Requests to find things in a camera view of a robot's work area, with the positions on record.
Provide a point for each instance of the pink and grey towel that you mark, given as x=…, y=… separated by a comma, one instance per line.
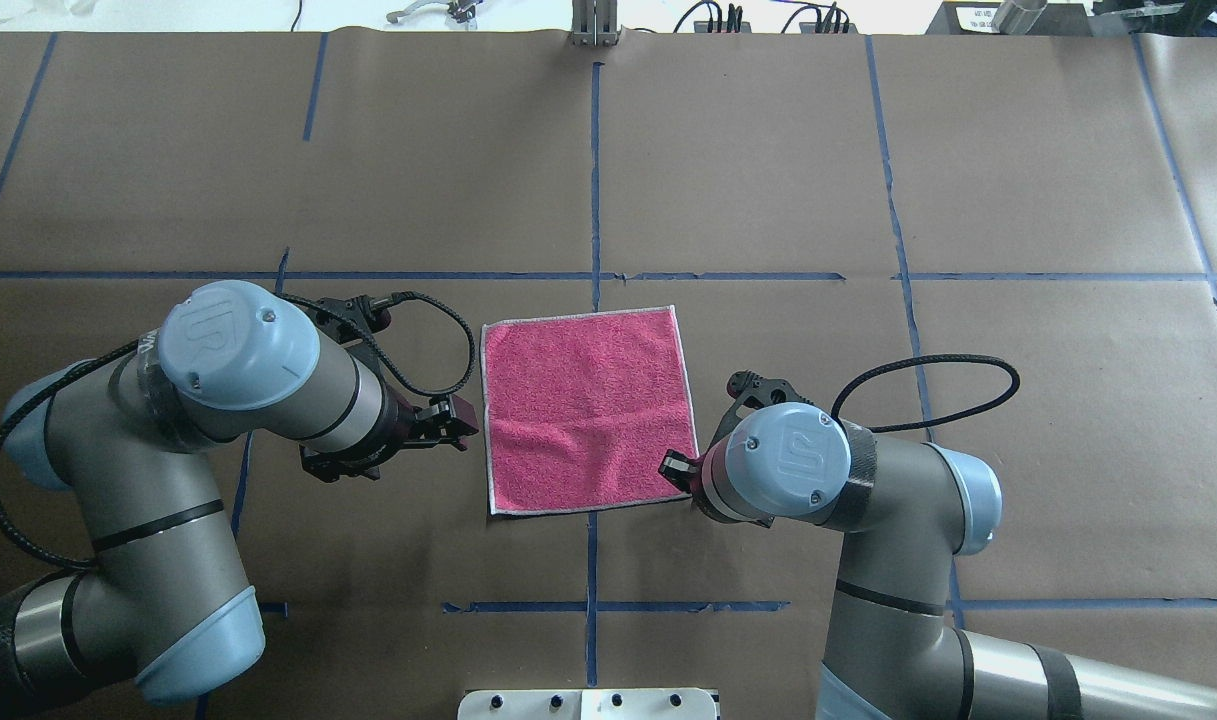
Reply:
x=580, y=410

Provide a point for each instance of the white camera stand post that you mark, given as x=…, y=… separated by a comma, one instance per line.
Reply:
x=592, y=703

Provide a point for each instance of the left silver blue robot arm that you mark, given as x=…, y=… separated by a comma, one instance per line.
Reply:
x=105, y=475

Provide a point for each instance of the aluminium frame post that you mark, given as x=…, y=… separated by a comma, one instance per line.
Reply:
x=595, y=23

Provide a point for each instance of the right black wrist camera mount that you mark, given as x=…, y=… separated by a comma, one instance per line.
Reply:
x=749, y=389

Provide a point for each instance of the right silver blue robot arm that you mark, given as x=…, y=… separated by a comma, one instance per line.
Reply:
x=906, y=510

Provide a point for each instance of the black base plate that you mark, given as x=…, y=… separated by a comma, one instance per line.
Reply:
x=971, y=18

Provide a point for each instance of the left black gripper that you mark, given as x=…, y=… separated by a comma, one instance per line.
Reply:
x=400, y=421

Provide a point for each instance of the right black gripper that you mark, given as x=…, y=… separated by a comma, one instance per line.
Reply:
x=676, y=468

